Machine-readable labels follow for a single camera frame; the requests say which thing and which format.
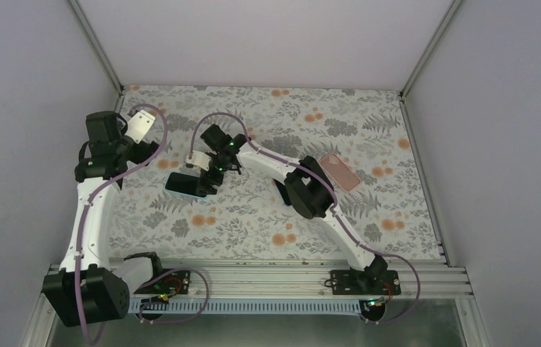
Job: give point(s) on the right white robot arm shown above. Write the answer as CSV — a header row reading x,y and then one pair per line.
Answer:
x,y
303,186

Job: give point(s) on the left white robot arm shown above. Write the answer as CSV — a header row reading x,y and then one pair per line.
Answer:
x,y
84,284

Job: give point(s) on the right aluminium corner post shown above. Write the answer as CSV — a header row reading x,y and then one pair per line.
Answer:
x,y
432,44

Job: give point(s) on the aluminium corner post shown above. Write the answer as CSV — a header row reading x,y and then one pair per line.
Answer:
x,y
432,44
95,44

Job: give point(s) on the pink phone case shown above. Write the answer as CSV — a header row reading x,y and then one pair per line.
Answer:
x,y
340,172

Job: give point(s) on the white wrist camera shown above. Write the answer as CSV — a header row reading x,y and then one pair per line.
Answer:
x,y
198,159
139,125

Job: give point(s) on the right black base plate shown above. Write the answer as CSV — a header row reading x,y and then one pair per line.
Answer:
x,y
347,283

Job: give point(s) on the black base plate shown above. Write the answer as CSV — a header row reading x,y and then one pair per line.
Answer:
x,y
173,284
347,283

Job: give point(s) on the aluminium mounting rail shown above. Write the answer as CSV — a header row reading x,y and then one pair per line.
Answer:
x,y
304,279

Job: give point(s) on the floral patterned table mat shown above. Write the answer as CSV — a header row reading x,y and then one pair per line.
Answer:
x,y
247,219

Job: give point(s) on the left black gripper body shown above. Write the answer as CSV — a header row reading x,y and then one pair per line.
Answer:
x,y
142,154

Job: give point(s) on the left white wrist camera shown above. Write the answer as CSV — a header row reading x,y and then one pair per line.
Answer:
x,y
139,125

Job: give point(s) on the left aluminium corner post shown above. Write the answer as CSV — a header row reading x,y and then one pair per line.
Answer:
x,y
95,44

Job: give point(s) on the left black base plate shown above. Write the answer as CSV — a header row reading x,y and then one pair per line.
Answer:
x,y
173,284

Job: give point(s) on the slotted grey cable duct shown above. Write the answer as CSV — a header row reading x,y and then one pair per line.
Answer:
x,y
256,306

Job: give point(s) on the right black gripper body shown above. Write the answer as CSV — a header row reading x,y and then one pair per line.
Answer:
x,y
221,161

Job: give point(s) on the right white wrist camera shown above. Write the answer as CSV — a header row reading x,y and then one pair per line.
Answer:
x,y
198,159

